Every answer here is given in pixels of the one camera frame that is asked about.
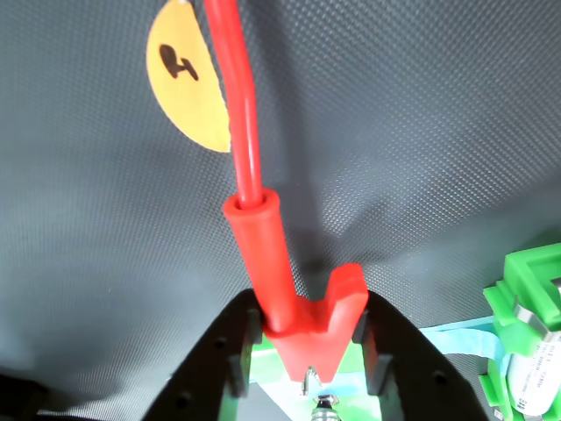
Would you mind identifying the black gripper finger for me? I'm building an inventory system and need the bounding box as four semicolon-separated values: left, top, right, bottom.
144;289;265;421
352;289;486;421

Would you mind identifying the white AA battery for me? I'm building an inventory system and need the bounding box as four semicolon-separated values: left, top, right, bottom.
503;302;561;416

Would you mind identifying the red alligator clip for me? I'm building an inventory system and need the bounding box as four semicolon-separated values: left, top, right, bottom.
222;189;368;396

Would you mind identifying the red lead cable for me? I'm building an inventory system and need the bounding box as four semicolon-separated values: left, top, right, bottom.
202;0;266;207

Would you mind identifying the green bulb holder block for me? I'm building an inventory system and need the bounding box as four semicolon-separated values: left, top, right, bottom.
218;341;382;421

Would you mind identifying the green battery holder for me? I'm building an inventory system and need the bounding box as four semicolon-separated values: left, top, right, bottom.
478;243;561;421

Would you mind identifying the dark grey work mat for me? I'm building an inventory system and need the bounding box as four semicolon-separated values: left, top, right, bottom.
0;0;561;421

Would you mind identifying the orange semicircle paper sticker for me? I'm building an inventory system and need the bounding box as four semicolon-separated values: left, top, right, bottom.
146;0;232;153

